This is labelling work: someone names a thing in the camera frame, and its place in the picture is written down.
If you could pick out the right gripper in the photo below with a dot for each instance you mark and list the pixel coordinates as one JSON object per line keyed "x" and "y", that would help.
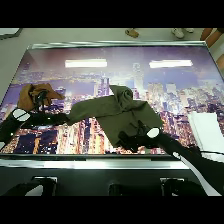
{"x": 131, "y": 141}

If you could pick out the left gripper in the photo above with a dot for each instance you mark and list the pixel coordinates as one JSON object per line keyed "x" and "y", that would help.
{"x": 59, "y": 119}

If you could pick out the olive green shirt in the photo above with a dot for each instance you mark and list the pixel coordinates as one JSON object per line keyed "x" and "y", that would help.
{"x": 113, "y": 113}

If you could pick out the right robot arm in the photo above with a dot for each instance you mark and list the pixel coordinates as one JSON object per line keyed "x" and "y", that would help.
{"x": 186, "y": 156}

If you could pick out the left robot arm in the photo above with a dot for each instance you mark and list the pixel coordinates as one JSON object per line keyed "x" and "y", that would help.
{"x": 9, "y": 128}

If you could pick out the brown garment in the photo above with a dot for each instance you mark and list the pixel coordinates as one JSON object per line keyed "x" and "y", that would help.
{"x": 26, "y": 95}

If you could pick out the white garment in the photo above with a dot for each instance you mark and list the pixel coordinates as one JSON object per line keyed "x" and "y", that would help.
{"x": 206, "y": 130}

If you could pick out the person's legs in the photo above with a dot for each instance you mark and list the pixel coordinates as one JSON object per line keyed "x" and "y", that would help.
{"x": 132, "y": 32}
{"x": 178, "y": 32}

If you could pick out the silver frame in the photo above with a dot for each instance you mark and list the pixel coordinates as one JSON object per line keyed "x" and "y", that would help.
{"x": 100, "y": 164}

